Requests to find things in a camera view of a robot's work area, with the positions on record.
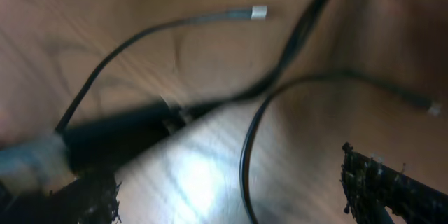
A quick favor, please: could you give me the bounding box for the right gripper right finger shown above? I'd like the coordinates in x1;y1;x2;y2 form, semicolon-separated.
341;142;447;224

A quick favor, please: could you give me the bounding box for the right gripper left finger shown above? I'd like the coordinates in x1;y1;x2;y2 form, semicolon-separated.
1;173;121;224

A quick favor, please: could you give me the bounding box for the black cable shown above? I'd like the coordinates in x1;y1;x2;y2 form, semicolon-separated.
54;5;269;136
62;0;444;224

